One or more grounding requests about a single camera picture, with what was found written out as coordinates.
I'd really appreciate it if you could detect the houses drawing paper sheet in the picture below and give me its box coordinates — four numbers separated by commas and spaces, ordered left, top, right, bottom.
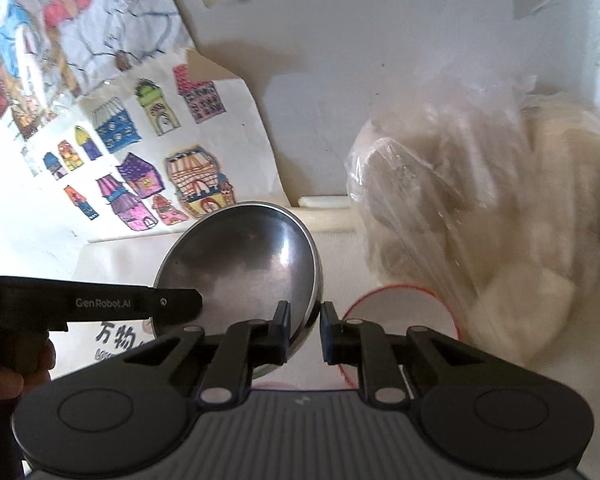
26, 48, 288, 243

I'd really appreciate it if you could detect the white bowl red rim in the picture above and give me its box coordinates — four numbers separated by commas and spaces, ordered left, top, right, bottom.
337, 284, 463, 391

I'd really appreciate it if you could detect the colourful cartoon drawing sheet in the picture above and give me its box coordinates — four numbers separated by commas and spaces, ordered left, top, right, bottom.
0, 0, 193, 140

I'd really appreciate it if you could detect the person's left hand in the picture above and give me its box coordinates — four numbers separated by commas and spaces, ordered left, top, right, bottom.
0, 330, 56, 401

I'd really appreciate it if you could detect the plastic bag of buns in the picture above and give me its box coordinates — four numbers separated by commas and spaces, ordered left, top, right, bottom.
346, 74, 600, 365

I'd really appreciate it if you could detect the deep steel bowl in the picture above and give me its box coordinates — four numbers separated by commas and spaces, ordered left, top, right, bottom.
152, 202, 323, 377

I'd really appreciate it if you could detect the front white rolled stick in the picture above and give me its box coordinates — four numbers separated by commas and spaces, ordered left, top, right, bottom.
297, 208, 355, 232

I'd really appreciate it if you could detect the white rolled stick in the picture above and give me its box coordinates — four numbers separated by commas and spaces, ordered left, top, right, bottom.
298, 195, 349, 209
297, 208, 355, 232

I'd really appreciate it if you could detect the rear white rolled stick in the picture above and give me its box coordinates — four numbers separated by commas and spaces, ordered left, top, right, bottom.
298, 195, 349, 209

